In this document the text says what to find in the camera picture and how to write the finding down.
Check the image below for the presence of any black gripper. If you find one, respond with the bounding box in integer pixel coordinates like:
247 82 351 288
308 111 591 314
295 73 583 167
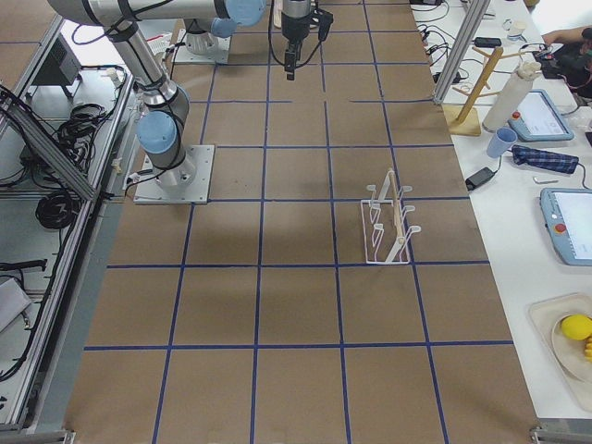
281 12 309 80

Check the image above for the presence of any aluminium frame post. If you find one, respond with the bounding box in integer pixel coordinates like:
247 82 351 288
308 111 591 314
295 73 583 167
433 0 490 105

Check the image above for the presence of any white wire cup rack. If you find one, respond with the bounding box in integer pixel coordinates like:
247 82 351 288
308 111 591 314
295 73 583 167
360 168 422 265

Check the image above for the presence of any black power adapter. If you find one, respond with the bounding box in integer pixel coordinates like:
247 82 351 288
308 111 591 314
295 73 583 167
464 167 496 191

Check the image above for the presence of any wooden mug tree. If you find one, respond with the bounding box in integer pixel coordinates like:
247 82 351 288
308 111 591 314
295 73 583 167
442 45 521 136

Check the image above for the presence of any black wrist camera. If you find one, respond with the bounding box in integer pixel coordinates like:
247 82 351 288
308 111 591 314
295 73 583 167
314 8 334 42

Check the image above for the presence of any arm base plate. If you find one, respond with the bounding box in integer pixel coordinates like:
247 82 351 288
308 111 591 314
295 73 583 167
133 145 215 204
175 33 231 65

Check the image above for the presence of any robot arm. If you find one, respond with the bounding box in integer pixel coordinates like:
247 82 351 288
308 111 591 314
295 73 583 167
49 1 266 188

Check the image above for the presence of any light blue cup on desk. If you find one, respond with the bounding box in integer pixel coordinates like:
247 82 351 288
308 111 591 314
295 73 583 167
486 127 518 158

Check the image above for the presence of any yellow lemon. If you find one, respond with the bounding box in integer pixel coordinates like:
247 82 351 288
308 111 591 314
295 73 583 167
560 314 592 340

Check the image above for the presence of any beige tray on desk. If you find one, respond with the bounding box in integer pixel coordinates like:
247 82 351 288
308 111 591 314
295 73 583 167
529 293 591 413

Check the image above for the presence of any blue teach pendant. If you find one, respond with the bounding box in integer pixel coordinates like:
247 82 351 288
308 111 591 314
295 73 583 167
508 89 574 142
539 188 591 266

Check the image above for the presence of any white cylindrical bottle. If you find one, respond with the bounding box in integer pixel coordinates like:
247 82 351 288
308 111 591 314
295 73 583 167
482 61 541 132

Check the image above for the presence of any blue plaid folded umbrella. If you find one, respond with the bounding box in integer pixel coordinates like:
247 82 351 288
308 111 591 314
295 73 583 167
511 145 579 174

